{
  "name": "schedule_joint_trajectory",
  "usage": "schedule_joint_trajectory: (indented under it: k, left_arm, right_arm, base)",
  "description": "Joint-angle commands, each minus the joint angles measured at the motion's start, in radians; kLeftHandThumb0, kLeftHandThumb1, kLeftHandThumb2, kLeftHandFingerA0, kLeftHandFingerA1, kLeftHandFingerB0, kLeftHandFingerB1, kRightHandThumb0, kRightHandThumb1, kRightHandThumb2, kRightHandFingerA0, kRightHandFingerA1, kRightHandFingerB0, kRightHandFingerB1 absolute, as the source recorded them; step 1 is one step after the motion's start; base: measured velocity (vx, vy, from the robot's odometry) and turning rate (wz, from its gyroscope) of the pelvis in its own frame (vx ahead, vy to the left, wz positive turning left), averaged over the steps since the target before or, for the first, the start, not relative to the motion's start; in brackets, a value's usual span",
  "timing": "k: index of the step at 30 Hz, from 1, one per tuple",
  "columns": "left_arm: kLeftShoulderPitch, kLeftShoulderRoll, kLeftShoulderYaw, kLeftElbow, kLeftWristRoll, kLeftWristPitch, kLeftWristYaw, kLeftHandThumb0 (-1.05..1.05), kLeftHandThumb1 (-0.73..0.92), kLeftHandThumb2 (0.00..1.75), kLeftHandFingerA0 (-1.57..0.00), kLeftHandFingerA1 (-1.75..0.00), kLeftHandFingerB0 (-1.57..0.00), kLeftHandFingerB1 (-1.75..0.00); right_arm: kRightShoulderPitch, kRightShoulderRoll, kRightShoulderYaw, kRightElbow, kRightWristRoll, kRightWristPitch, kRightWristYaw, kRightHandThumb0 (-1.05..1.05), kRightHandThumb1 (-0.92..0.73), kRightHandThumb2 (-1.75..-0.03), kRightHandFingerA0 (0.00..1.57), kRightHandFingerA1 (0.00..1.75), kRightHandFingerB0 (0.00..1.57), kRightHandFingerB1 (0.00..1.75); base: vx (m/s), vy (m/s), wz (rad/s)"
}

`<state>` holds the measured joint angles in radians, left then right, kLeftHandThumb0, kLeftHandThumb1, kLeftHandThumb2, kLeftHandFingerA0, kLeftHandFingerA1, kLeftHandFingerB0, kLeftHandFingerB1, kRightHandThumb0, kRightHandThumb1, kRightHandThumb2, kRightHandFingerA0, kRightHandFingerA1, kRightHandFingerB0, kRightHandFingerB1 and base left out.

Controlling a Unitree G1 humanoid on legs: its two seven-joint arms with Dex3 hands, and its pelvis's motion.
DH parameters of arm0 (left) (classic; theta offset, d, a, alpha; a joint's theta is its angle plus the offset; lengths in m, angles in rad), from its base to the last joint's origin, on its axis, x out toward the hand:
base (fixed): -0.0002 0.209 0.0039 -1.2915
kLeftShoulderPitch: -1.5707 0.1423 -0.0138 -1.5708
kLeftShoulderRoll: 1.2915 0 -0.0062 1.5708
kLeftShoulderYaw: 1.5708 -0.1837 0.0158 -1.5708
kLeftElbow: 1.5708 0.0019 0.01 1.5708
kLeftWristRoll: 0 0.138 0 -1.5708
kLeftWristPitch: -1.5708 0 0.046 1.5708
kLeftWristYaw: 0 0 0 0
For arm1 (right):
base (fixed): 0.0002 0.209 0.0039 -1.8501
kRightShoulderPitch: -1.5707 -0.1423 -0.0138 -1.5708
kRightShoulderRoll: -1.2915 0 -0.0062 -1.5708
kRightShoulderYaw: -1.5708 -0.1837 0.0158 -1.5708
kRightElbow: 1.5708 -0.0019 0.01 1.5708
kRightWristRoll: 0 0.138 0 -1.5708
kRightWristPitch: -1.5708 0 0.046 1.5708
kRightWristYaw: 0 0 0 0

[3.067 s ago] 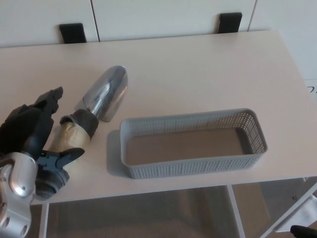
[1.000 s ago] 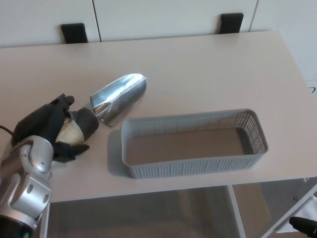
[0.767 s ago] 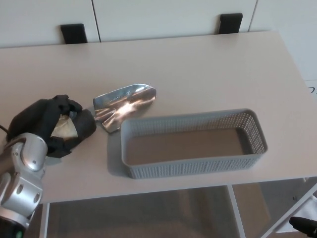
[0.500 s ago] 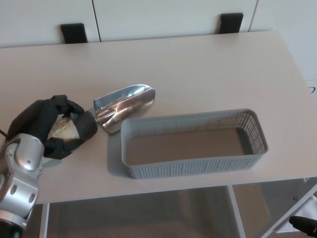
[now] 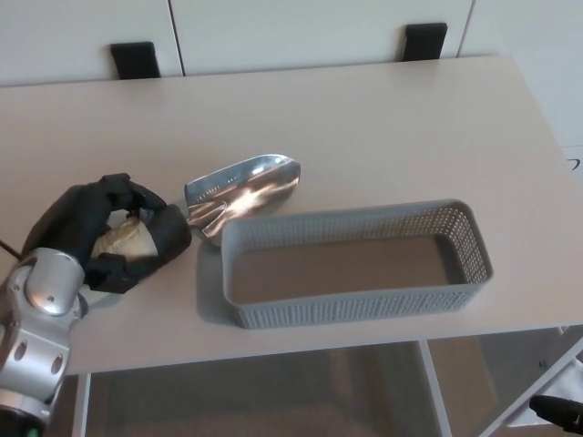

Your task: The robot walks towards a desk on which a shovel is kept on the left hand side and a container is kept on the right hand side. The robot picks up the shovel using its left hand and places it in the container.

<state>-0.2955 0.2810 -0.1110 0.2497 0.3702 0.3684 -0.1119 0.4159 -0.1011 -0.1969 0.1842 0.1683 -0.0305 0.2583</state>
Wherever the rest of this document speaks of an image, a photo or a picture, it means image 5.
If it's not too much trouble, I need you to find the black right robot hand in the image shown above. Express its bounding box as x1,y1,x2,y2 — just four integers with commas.
528,394,583,434

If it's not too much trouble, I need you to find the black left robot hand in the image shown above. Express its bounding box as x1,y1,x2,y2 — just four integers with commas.
22,172,168,295

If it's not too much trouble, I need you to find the metal shovel with handle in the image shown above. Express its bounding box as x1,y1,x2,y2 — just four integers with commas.
92,154,303,264

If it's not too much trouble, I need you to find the grey perforated plastic basket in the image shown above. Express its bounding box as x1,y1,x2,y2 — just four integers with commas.
220,198,495,330

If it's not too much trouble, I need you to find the white paper with black writing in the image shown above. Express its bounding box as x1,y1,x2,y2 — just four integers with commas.
561,144,583,172

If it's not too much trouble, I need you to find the white cabinet with doors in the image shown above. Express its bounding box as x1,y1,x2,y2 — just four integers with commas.
0,0,583,88

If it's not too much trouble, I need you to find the black cabinet door handle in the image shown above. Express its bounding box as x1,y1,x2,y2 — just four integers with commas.
109,41,161,80
404,22,449,61

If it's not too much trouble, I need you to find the white desk with metal frame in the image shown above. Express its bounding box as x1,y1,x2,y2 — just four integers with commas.
0,54,583,437

